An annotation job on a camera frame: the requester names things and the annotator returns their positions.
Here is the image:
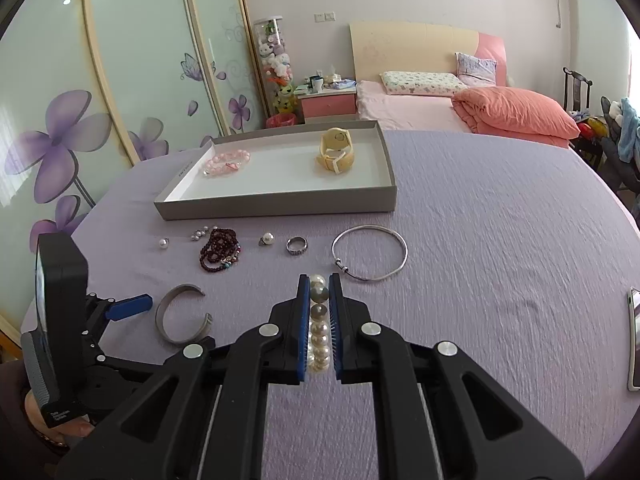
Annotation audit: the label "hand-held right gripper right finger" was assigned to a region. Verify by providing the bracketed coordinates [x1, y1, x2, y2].
[329, 275, 586, 480]

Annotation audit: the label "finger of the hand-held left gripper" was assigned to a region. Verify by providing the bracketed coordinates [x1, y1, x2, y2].
[86, 292, 154, 323]
[85, 347, 168, 391]

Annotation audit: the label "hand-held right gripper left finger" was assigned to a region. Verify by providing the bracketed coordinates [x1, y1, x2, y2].
[55, 274, 309, 480]

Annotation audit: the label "white pearl strand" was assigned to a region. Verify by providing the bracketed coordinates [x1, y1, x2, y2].
[307, 274, 332, 375]

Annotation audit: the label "grey cuff bracelet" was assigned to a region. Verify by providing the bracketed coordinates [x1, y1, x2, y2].
[155, 284, 214, 345]

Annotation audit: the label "thin silver bangle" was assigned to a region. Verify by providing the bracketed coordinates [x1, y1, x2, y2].
[331, 225, 408, 282]

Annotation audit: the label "dark red bead bracelet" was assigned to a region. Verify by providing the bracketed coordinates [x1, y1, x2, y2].
[200, 228, 242, 273]

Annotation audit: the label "grey cardboard tray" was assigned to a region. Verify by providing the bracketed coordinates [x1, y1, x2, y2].
[153, 120, 399, 221]

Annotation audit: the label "person's left hand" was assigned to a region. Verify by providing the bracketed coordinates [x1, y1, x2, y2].
[22, 390, 96, 456]

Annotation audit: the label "yellow wrist watch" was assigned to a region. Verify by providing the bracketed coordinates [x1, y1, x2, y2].
[315, 128, 357, 173]

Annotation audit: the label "pink white nightstand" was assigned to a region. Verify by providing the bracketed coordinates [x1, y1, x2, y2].
[294, 85, 358, 123]

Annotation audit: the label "bed with pink sheet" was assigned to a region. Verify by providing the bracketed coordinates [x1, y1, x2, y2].
[355, 80, 571, 148]

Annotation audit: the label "patterned white pillow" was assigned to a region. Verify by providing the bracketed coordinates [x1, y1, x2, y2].
[380, 70, 468, 97]

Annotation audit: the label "plush toy display tube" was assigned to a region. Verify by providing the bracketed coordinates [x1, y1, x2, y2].
[252, 16, 296, 116]

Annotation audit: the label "flower print wardrobe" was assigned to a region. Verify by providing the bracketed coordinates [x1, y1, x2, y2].
[0, 0, 266, 351]

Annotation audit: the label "folded pink quilt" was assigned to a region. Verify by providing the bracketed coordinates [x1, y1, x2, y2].
[451, 86, 582, 141]

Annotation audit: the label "cream pink headboard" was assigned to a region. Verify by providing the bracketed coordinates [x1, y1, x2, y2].
[348, 21, 508, 86]

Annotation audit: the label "purple pillow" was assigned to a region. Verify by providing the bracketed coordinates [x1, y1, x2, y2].
[454, 52, 498, 86]

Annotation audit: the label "smartphone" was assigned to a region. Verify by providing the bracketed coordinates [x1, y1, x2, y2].
[626, 287, 640, 392]

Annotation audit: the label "colourful toys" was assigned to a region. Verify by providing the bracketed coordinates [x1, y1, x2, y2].
[575, 115, 608, 138]

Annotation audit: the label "dark wooden chair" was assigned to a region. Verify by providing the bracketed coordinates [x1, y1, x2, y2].
[562, 67, 593, 113]

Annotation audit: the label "blue cloth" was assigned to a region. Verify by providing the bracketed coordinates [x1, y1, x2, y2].
[617, 100, 640, 161]

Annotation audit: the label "pink bead bracelet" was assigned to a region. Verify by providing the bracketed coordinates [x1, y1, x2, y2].
[202, 151, 252, 177]

